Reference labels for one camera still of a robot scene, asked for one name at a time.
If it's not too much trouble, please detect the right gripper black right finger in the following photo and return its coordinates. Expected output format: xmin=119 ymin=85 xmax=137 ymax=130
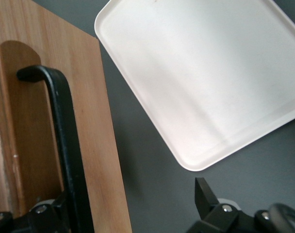
xmin=194 ymin=177 xmax=220 ymax=220

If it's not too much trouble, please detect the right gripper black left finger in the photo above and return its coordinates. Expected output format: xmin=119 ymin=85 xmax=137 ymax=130
xmin=51 ymin=190 xmax=68 ymax=213

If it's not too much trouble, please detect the wooden drawer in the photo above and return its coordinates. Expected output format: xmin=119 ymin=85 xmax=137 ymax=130
xmin=0 ymin=0 xmax=133 ymax=233

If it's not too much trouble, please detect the black metal drawer handle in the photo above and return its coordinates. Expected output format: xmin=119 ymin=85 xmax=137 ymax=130
xmin=16 ymin=65 xmax=95 ymax=233

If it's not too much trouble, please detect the beige plastic tray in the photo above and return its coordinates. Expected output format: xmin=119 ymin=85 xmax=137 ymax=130
xmin=94 ymin=0 xmax=295 ymax=172

